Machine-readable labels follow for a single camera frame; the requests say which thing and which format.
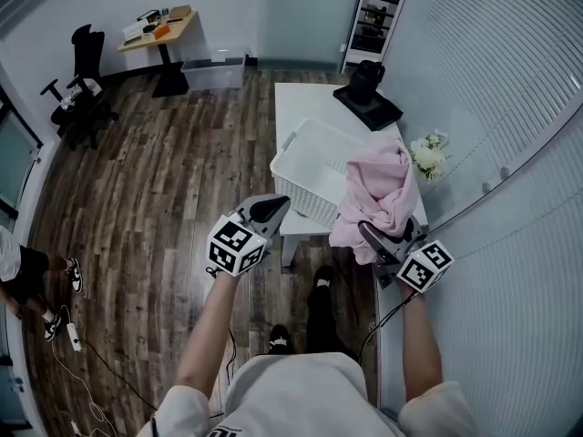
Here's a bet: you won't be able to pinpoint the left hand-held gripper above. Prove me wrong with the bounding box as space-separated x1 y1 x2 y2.
207 194 292 278

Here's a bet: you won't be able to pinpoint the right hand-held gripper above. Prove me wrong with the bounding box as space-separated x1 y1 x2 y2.
358 218 455 294

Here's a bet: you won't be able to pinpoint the pink clothes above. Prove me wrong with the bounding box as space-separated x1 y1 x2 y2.
328 137 419 266

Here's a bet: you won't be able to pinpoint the white laundry basket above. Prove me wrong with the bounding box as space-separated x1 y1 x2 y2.
270 117 371 230

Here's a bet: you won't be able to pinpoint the person's right forearm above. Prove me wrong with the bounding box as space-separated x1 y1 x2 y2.
399 284 445 403

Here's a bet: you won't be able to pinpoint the person's left forearm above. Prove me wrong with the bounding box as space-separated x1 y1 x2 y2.
174 270 243 401

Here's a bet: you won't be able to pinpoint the white flat box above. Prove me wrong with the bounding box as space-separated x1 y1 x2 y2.
122 19 147 43

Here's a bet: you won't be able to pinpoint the person's right black shoe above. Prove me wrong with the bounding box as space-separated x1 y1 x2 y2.
313 264 336 290

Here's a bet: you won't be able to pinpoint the person's black shoe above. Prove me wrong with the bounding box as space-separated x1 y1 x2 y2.
313 264 336 290
268 323 293 358

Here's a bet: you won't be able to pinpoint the person's left black shoe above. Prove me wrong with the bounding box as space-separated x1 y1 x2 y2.
268 323 293 358

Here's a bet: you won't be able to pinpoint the white flower bouquet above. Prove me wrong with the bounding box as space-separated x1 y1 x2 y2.
408 128 453 185

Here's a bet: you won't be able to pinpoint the person's black trousers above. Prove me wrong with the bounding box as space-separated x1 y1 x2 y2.
303 283 362 364

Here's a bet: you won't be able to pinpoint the white low table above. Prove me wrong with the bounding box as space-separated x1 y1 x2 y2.
274 82 430 269

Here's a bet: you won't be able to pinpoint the black square tray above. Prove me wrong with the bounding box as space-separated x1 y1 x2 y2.
332 84 404 133

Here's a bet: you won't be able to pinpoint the person's cream t-shirt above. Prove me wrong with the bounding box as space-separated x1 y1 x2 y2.
135 351 480 437

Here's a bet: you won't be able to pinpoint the clear plastic bin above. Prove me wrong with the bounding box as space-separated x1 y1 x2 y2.
180 54 248 92

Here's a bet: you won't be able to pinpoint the white power strip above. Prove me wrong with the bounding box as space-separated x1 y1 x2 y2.
66 321 84 352

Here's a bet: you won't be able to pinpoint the black jug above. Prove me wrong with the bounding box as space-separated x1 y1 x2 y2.
349 59 386 106

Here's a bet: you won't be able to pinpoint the white window blinds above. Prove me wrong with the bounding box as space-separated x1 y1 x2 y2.
376 0 583 437

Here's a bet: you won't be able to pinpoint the black office chair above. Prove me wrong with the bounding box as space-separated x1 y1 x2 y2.
39 24 120 151

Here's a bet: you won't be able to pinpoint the black framed glass door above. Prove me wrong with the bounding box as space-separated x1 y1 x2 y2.
0 84 45 220

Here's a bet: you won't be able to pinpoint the white shelf unit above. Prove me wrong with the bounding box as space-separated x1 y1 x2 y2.
340 0 414 73

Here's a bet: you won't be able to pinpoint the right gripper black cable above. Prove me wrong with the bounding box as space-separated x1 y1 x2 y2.
358 288 421 366

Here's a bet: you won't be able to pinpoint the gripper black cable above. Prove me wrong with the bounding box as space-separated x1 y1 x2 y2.
358 288 421 366
225 328 239 384

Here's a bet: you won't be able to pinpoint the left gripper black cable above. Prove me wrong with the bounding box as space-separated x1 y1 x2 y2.
225 328 239 384

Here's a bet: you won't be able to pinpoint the black floor cable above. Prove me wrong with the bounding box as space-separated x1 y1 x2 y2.
77 338 159 412

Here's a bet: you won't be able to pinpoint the white floor cable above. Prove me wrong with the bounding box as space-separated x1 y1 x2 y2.
50 305 119 437

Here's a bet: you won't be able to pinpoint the wooden desk black pedestal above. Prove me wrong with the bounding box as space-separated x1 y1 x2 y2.
117 9 199 99

